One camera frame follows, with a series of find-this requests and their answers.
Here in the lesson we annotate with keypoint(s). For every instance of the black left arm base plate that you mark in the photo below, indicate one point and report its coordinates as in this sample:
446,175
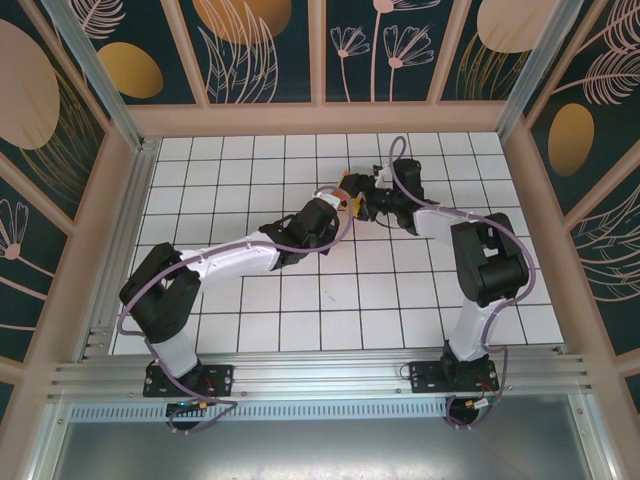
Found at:
220,380

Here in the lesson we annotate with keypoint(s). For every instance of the aluminium side rail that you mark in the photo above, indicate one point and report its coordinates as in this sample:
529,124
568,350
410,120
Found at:
127,225

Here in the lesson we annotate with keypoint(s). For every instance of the grey metal sheet shelf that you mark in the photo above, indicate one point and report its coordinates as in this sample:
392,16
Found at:
320,450

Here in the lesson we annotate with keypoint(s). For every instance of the aluminium frame post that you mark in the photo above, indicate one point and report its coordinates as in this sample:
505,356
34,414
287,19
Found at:
100,85
530,65

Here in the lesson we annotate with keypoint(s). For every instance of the aluminium mounting rail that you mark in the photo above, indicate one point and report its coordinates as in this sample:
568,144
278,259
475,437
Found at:
320,375

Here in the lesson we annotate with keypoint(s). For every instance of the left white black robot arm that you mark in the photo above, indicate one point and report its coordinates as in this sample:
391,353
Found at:
225,257

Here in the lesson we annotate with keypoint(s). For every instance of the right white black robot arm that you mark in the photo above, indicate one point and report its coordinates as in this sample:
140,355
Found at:
472,330

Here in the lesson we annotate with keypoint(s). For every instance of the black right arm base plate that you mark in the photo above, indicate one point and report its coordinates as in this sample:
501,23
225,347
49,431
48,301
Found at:
425,377

